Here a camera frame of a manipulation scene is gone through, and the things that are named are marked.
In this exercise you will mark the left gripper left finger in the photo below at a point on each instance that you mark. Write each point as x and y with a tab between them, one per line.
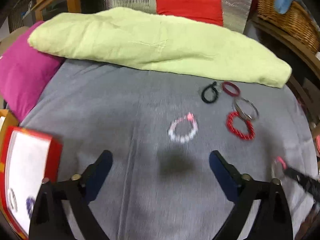
49	220

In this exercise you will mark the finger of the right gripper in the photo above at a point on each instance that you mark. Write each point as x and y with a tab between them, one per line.
308	184

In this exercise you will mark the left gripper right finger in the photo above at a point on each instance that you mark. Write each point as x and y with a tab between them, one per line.
273	219

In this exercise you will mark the silver metal bangle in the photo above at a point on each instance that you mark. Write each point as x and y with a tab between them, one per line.
246	109

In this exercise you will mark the maroon hair band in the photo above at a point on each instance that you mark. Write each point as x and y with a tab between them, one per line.
230	89

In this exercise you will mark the red box lid tray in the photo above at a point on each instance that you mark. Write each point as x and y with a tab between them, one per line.
27	157

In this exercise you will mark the orange gift box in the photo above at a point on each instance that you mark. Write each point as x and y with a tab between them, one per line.
7	119

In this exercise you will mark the grey bed blanket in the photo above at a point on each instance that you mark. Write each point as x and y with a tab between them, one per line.
161	133

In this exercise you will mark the magenta pillow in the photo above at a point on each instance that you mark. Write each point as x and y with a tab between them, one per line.
25	72

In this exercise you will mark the wicker basket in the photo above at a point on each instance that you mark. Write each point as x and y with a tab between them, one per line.
296	22

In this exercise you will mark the light green folded quilt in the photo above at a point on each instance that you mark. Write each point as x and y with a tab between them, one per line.
172	44

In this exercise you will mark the small red pillow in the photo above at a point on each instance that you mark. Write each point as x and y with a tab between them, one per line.
207	11

